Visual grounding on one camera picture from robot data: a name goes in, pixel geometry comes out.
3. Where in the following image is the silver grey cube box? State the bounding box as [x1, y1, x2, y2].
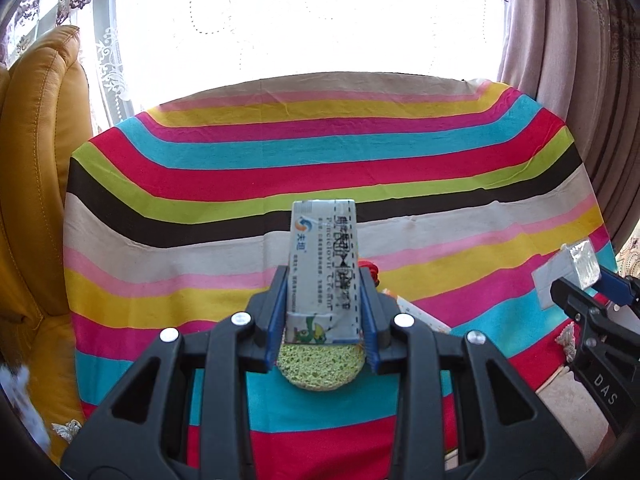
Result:
[531, 239, 602, 309]

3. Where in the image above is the orange white box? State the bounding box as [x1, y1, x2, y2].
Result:
[382, 287, 451, 333]

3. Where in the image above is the yellow leather sofa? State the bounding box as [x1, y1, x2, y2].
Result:
[0, 25, 93, 461]

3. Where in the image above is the long white tube box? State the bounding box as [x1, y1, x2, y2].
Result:
[285, 199, 363, 346]

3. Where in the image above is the white lace curtain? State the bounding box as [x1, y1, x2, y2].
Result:
[0, 0, 511, 126]

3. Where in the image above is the cream cloth tassel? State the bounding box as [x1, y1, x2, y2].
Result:
[554, 322, 577, 361]
[51, 419, 83, 445]

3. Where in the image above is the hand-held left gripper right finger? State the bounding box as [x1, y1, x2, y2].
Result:
[359, 266, 587, 480]

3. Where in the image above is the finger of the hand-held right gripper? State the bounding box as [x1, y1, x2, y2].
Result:
[550, 277, 613, 361]
[600, 266, 640, 306]

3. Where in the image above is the grey pink curtain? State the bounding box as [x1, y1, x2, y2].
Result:
[497, 0, 640, 281]

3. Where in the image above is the rainbow striped cloth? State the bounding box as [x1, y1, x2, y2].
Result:
[62, 72, 616, 466]

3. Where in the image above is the white blue cloth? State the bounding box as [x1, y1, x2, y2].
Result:
[0, 364, 51, 453]

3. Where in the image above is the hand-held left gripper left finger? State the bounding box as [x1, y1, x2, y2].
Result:
[60, 266, 290, 480]

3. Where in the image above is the green sponge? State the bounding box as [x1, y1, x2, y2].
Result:
[276, 342, 365, 391]

